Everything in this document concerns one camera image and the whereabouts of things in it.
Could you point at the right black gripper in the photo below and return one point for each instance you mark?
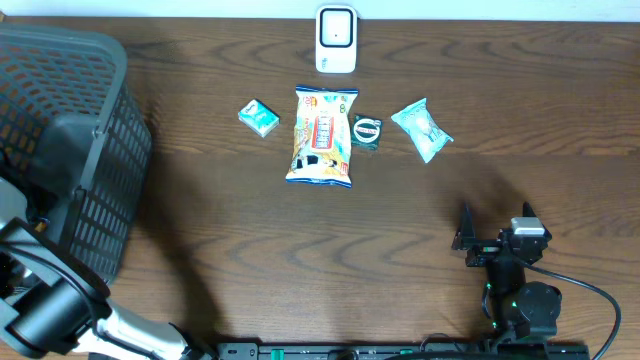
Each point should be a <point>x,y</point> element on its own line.
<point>465,239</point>

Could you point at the light green candy packet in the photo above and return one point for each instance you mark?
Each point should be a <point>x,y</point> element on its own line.
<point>416,120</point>

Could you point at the green Zam-Buk tin box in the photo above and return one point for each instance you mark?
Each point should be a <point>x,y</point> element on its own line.
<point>366,132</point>

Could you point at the teal silver small box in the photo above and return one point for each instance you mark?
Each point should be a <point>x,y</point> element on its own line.
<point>258,117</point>

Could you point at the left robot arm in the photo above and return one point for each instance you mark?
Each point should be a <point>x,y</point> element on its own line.
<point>52,303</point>

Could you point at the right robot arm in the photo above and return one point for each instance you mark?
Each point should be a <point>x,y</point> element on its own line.
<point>518,309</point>

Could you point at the white barcode scanner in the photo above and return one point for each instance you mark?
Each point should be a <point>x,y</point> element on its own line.
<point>336,39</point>

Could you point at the grey plastic mesh basket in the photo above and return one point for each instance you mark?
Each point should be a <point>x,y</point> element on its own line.
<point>70,125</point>

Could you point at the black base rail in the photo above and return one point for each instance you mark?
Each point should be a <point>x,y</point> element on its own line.
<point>432,349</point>

